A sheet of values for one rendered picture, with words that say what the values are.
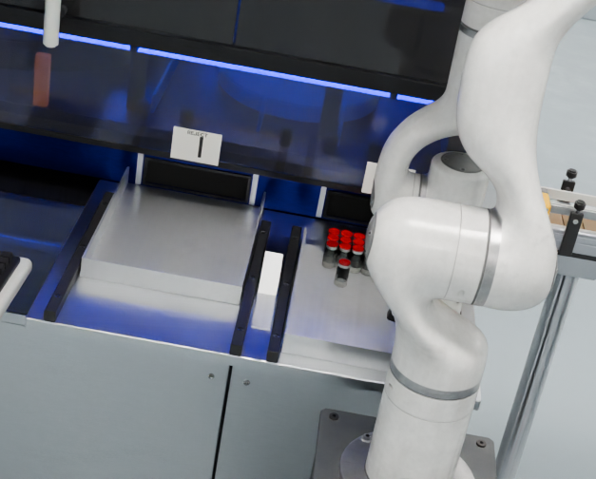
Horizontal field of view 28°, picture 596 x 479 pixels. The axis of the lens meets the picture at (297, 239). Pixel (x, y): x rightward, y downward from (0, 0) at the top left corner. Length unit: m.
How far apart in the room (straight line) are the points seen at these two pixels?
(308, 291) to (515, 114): 0.69
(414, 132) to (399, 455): 0.43
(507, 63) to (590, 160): 3.66
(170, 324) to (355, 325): 0.30
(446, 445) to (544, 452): 1.70
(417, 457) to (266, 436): 0.86
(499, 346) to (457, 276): 2.21
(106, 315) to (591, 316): 2.32
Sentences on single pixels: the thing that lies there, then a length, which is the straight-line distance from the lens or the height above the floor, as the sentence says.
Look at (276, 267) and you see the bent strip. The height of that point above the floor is 0.92.
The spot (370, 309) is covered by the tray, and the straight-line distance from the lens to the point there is 1.97.
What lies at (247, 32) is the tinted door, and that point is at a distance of 2.01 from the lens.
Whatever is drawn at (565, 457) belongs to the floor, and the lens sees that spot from 3.27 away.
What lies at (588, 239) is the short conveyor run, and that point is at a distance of 2.28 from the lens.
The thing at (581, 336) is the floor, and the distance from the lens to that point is 3.80.
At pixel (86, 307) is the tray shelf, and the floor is 0.88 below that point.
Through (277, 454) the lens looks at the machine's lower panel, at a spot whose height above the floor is 0.38.
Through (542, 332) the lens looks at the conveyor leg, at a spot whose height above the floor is 0.68.
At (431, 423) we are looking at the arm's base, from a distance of 1.54.
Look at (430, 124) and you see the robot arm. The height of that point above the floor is 1.30.
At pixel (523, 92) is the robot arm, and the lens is 1.40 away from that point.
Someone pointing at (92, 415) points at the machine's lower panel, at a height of 0.39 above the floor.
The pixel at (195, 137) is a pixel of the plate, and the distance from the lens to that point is 2.08.
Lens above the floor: 1.92
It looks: 29 degrees down
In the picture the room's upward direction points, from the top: 10 degrees clockwise
